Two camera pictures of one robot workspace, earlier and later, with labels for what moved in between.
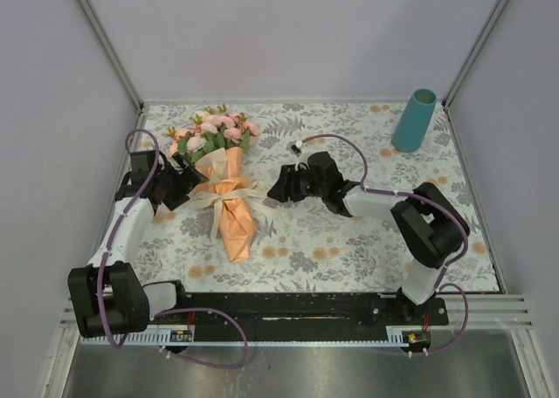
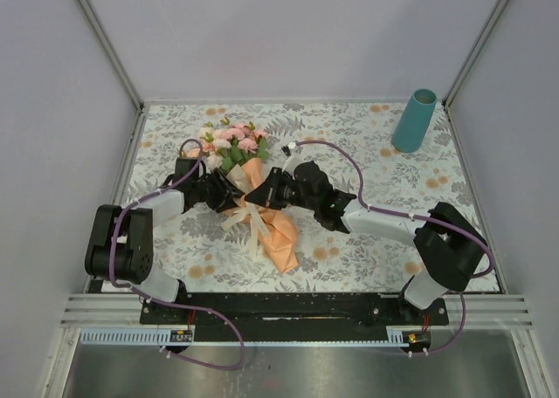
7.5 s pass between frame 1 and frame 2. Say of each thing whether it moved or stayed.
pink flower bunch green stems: moved
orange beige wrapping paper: moved
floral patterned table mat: stayed
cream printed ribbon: moved
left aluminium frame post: stayed
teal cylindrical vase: stayed
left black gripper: moved
